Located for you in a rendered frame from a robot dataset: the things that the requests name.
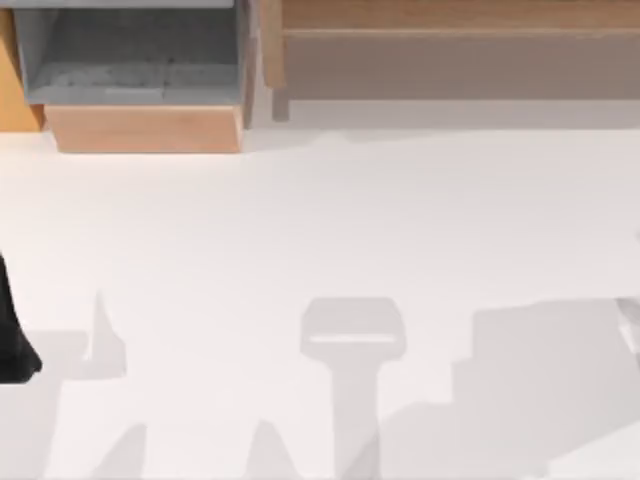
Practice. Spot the wooden open shelf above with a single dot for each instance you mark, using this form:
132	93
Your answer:
450	55

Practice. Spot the pale wooden drawer front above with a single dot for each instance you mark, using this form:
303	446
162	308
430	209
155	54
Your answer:
145	129

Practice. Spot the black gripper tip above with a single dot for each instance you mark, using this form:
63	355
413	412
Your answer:
15	345

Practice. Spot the wooden cupboard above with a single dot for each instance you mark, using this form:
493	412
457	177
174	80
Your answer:
14	90

